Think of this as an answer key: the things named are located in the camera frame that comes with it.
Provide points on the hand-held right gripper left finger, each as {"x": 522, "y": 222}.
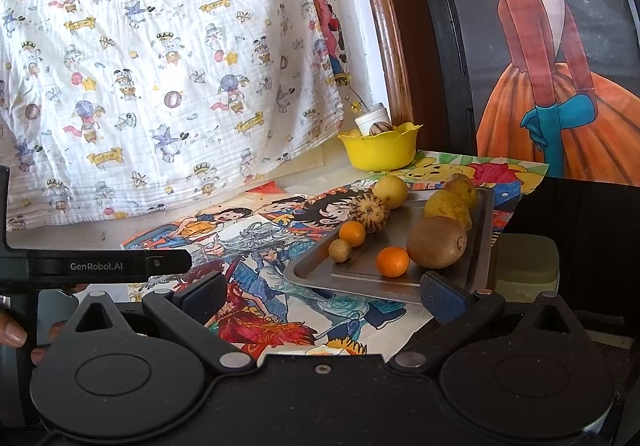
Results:
{"x": 202, "y": 298}

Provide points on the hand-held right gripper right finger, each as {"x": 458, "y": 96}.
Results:
{"x": 442, "y": 298}

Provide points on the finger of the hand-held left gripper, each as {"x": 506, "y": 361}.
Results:
{"x": 170, "y": 260}

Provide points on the brown kiwi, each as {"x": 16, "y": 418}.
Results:
{"x": 436, "y": 242}

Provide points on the small orange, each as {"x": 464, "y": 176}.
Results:
{"x": 393, "y": 261}
{"x": 352, "y": 233}

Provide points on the metal tray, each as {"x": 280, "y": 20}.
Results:
{"x": 360, "y": 276}

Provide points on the pale tan pepino melon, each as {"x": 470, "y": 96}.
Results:
{"x": 465, "y": 188}

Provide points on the small brown longan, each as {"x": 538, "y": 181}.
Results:
{"x": 340, "y": 251}

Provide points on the purple striped pepino melon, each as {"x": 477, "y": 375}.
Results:
{"x": 368, "y": 212}

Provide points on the yellow lemon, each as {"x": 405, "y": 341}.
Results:
{"x": 391, "y": 191}

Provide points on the person's left hand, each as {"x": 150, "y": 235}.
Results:
{"x": 12, "y": 333}

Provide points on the cartoon kids drawing sheet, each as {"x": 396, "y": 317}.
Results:
{"x": 215, "y": 221}

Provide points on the anime warrior drawing sheet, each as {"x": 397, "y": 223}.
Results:
{"x": 265, "y": 286}

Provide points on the pale green plastic box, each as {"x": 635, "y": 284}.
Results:
{"x": 527, "y": 266}

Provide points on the blue-edged drawing sheet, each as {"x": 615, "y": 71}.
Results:
{"x": 505, "y": 221}

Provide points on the yellow bear drawing sheet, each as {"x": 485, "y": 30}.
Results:
{"x": 500, "y": 174}

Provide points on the yellow flower-shaped bowl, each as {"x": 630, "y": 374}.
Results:
{"x": 380, "y": 151}

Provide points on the small striped fruit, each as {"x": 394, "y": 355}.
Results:
{"x": 380, "y": 129}

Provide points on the white cartoon printed blanket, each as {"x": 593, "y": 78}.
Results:
{"x": 150, "y": 76}

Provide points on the small yellow fruit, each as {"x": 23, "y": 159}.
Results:
{"x": 354, "y": 133}

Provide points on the white plastic cup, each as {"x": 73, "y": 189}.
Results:
{"x": 372, "y": 119}

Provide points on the yellow flower twig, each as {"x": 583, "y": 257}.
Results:
{"x": 357, "y": 104}

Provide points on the wall poster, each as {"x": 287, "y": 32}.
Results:
{"x": 550, "y": 76}

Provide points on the brown wooden frame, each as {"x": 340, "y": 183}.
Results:
{"x": 385, "y": 26}

